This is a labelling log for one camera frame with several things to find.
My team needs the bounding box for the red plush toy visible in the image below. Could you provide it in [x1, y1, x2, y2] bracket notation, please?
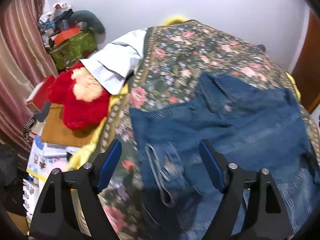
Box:
[47, 61, 111, 130]

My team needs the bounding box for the brown cardboard board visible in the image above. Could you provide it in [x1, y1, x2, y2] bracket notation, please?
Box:
[41, 104, 98, 147]

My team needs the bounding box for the grey plush cushion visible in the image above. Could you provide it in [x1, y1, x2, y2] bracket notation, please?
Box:
[69, 10, 105, 34]

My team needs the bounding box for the white pillow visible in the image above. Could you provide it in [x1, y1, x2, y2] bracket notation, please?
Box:
[80, 28, 147, 95]

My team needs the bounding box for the floral bedspread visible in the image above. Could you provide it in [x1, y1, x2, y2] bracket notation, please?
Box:
[75, 19, 320, 240]

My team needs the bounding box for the green storage box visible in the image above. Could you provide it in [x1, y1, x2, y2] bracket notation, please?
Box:
[49, 31, 97, 70]

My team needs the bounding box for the wooden door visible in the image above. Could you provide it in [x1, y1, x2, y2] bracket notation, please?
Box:
[292, 12, 320, 113]

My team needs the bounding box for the striped pink curtain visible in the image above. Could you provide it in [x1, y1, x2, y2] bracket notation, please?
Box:
[1, 0, 57, 152]

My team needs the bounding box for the orange box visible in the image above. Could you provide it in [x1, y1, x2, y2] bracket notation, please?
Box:
[54, 27, 80, 46]

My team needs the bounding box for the clutter pile of items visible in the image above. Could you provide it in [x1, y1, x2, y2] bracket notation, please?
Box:
[38, 3, 74, 47]

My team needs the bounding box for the blue denim jacket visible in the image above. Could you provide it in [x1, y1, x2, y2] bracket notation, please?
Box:
[130, 73, 319, 239]

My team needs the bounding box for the white printed carton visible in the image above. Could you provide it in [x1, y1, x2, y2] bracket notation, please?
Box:
[23, 135, 80, 219]

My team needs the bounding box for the red book box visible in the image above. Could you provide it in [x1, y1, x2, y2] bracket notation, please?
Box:
[25, 75, 55, 113]

